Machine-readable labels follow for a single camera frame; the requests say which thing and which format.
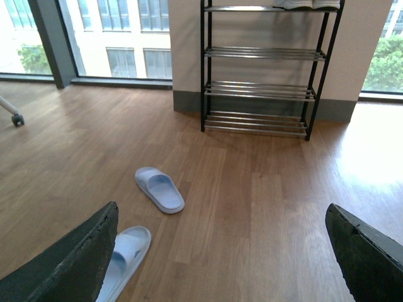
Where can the grey sneaker white sole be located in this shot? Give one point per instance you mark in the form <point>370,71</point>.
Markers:
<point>326,4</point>

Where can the white leg with caster wheel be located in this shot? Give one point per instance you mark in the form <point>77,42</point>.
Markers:
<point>16,118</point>

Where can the black metal shoe rack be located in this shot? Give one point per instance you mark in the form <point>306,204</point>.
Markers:
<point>309,95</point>

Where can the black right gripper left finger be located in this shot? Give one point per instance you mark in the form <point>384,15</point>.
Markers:
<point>71,269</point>

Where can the light blue slide slipper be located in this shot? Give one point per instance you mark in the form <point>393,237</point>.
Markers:
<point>160,188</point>

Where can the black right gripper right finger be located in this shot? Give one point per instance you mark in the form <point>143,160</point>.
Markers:
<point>370,261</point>

